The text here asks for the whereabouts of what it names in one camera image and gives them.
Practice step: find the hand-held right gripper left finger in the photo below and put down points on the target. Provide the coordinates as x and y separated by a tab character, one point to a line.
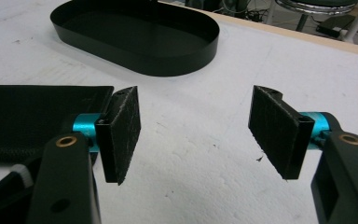
119	137

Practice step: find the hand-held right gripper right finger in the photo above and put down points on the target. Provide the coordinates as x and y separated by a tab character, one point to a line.
276	130

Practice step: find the white table mat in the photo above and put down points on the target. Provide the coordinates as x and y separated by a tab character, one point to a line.
199	140

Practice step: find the black fabric pouch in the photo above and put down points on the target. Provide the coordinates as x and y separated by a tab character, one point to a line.
28	118

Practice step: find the black oval tray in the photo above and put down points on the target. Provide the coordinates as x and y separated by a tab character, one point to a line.
130	31

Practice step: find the black power adapter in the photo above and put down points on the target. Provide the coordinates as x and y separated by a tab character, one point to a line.
335	26

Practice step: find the black chrome round stool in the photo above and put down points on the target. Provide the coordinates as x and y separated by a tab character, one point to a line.
317	7

